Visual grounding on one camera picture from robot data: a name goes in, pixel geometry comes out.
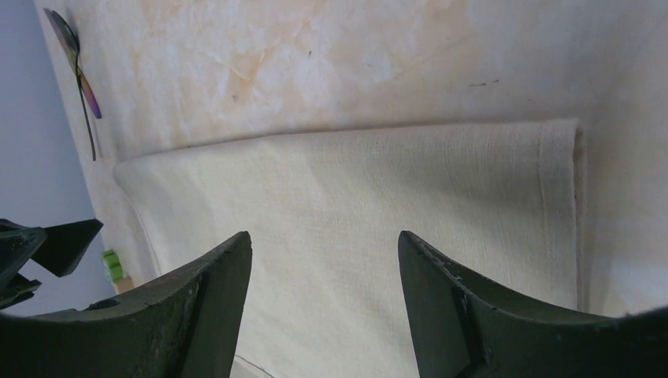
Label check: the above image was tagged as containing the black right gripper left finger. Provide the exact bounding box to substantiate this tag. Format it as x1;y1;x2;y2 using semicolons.
1;232;252;377

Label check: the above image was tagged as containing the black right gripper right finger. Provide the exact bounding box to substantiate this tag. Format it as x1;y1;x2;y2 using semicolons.
398;231;667;377

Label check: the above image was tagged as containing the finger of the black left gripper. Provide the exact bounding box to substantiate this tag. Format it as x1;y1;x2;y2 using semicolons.
32;219;103;277
1;219;46;309

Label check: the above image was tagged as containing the cream cloth napkin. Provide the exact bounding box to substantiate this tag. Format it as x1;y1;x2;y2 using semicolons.
115;119;584;377

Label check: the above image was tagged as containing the green white small package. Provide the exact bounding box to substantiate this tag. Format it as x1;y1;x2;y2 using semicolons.
102;250;125;283

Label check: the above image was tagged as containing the small tan block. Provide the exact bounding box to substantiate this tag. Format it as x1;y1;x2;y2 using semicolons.
113;277;135;295

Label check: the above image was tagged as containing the iridescent purple knife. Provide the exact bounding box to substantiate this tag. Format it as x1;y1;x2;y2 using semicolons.
43;8;102;119

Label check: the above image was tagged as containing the black spoon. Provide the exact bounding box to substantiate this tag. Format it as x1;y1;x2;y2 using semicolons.
43;8;102;161

